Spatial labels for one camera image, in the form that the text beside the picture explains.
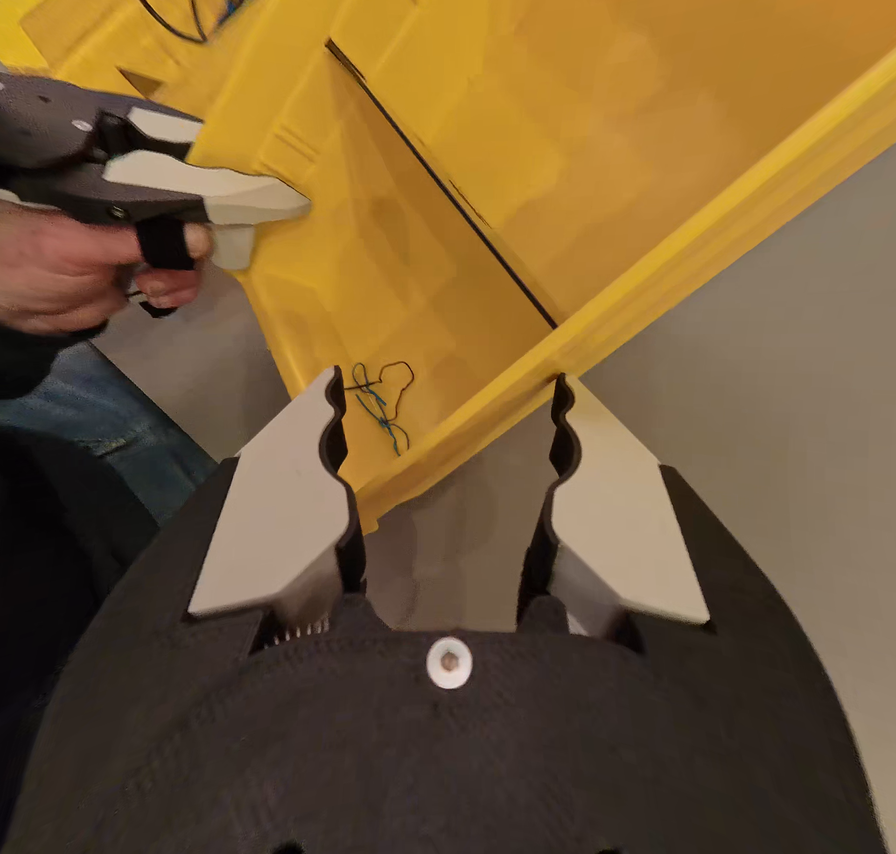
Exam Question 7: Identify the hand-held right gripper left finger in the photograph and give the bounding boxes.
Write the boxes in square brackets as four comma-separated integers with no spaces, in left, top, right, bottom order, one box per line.
[188,366,366,620]

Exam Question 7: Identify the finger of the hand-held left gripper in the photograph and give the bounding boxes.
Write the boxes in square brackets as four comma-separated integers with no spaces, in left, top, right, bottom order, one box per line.
[101,150,312,226]
[126,106,205,146]

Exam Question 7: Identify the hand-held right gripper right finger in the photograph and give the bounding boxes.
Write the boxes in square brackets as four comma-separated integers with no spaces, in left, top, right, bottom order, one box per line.
[518,373,710,638]

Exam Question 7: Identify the black ethernet cable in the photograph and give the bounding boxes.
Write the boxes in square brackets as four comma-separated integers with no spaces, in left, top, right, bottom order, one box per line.
[115,0,263,44]

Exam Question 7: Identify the person's left forearm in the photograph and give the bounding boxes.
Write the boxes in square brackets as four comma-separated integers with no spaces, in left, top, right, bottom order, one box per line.
[0,322,106,400]

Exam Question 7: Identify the person's left hand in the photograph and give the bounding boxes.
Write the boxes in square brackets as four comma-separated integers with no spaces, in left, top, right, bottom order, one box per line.
[0,199,214,337]

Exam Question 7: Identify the person's blue jeans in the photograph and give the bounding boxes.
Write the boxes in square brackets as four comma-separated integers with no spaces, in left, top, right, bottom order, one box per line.
[0,343,218,526]

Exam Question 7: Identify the tangled thin wire scrap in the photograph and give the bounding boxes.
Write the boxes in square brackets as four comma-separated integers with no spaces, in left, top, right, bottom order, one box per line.
[343,360,415,457]

